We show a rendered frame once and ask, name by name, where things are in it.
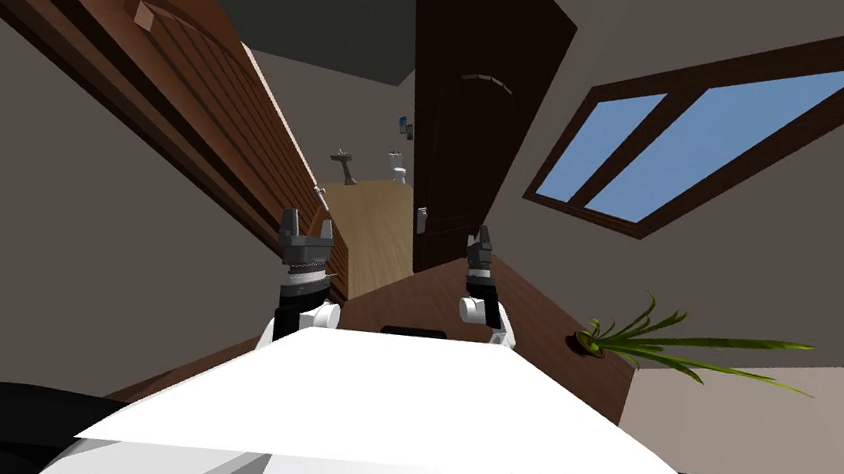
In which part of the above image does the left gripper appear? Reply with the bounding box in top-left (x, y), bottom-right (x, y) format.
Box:
top-left (276, 207), bottom-right (338, 272)

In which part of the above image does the green potted plant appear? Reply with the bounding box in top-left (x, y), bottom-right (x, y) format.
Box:
top-left (562, 282), bottom-right (825, 400)

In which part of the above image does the grey pedestal sink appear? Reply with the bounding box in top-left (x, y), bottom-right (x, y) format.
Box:
top-left (326, 146), bottom-right (364, 189)

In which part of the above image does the white toilet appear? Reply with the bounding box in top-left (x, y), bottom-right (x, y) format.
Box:
top-left (383, 148), bottom-right (412, 187)

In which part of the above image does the dark brown door leaf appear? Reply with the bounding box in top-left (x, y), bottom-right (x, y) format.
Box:
top-left (377, 0), bottom-right (582, 290)

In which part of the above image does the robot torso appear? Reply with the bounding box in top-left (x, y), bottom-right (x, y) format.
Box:
top-left (37, 282), bottom-right (766, 474)

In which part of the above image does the brown slatted door leaf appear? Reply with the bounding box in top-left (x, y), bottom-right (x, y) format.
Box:
top-left (0, 0), bottom-right (387, 304)

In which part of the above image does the brown framed window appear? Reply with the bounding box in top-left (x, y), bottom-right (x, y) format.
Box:
top-left (517, 0), bottom-right (844, 267)

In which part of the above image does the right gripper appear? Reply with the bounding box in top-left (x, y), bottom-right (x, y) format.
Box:
top-left (462, 223), bottom-right (504, 280)

